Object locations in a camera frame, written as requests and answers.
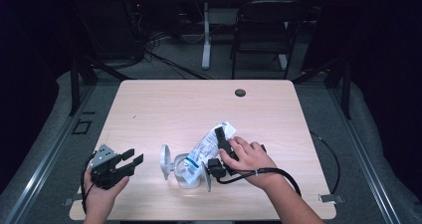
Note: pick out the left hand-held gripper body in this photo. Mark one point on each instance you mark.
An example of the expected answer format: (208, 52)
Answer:
(106, 174)

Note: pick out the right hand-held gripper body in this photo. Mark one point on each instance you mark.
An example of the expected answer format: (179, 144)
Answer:
(217, 169)

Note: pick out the white and blue salt bag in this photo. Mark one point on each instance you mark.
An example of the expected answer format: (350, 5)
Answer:
(205, 147)

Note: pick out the clear jar with white lid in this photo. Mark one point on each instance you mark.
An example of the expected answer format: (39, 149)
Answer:
(165, 161)

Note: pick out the person's left hand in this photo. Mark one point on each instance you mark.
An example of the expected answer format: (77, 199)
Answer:
(99, 200)

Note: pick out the person's right hand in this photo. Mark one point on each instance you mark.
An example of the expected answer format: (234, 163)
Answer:
(250, 159)

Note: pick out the round black table grommet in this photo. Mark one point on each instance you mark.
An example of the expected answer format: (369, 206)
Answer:
(240, 92)

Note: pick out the black metal stand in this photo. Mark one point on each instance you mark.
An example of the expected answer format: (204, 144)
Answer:
(346, 94)
(74, 88)

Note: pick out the white desk leg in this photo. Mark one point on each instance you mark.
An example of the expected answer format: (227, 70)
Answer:
(206, 51)

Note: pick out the white desk foot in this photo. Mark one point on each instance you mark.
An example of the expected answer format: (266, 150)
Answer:
(282, 62)

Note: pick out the dark equipment cabinet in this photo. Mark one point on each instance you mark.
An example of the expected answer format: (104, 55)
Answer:
(109, 28)

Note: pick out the black folding chair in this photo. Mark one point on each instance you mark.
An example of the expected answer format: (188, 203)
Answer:
(268, 10)

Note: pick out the grey metal bracket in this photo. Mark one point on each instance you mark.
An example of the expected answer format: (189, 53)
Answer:
(70, 201)
(331, 198)

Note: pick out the aluminium floor rail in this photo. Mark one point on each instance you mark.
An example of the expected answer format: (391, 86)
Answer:
(45, 161)
(365, 161)

